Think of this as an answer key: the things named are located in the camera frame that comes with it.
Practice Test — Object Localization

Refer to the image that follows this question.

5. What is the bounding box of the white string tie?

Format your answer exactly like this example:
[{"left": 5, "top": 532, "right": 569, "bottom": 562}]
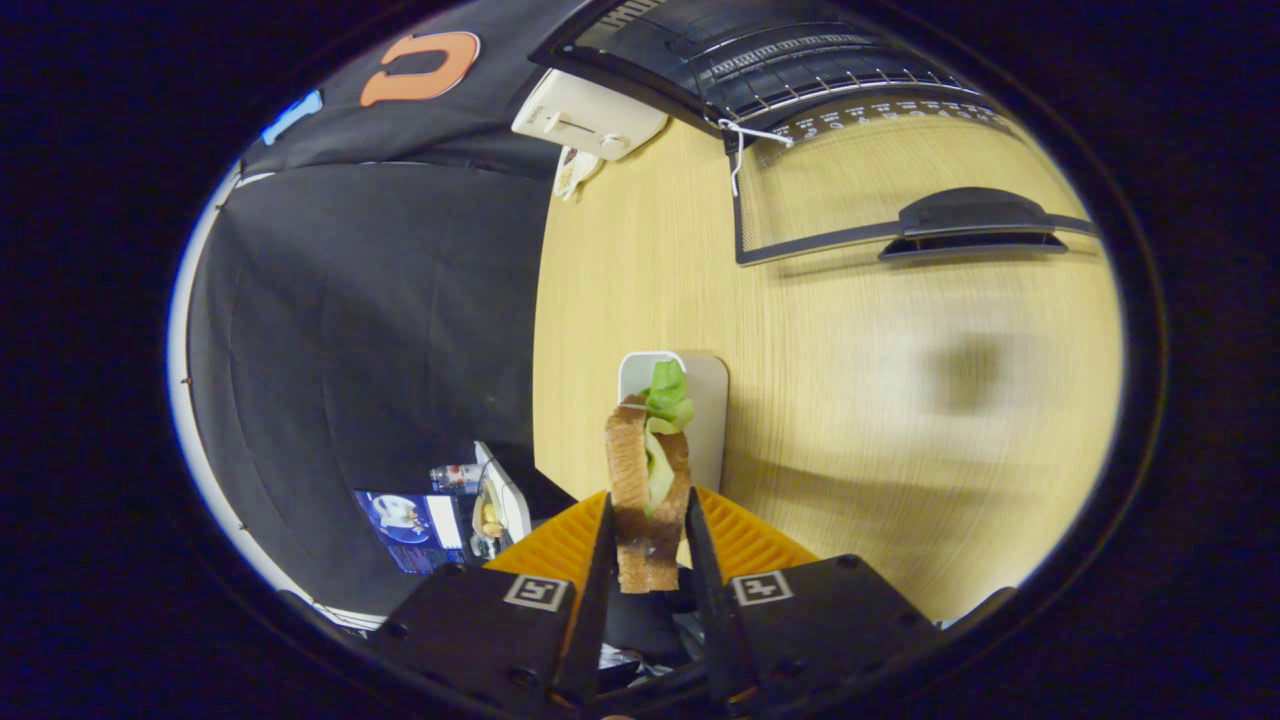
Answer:
[{"left": 718, "top": 118, "right": 796, "bottom": 198}]

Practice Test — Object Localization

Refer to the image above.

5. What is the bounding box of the lettuce sandwich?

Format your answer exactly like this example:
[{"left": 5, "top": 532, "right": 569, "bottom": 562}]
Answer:
[{"left": 604, "top": 360, "right": 696, "bottom": 594}]

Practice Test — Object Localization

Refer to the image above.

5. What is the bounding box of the white container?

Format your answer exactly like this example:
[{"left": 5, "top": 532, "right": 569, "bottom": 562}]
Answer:
[{"left": 470, "top": 440, "right": 531, "bottom": 559}]

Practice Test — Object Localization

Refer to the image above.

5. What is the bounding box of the laptop screen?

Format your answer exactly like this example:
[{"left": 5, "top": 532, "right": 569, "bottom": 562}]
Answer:
[{"left": 355, "top": 490, "right": 466, "bottom": 574}]

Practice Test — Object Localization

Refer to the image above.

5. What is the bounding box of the black backdrop cloth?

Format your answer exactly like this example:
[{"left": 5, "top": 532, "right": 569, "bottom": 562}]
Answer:
[{"left": 185, "top": 0, "right": 601, "bottom": 616}]

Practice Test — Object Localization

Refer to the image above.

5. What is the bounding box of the black toaster oven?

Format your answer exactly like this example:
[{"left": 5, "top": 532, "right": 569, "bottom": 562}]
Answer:
[{"left": 528, "top": 0, "right": 1098, "bottom": 267}]

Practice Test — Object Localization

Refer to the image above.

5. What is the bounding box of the white pop-up toaster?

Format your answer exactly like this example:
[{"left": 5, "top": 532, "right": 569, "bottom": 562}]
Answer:
[{"left": 512, "top": 68, "right": 669, "bottom": 161}]

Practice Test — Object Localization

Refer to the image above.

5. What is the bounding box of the white plate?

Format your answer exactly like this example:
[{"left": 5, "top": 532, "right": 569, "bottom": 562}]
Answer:
[{"left": 617, "top": 350, "right": 729, "bottom": 494}]

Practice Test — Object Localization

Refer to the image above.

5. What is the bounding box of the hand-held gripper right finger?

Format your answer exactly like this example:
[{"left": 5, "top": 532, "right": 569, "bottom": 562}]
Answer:
[{"left": 685, "top": 487, "right": 946, "bottom": 706}]

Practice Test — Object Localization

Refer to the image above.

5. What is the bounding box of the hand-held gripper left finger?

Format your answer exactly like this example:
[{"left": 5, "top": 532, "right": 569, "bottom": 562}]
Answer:
[{"left": 370, "top": 490, "right": 616, "bottom": 713}]

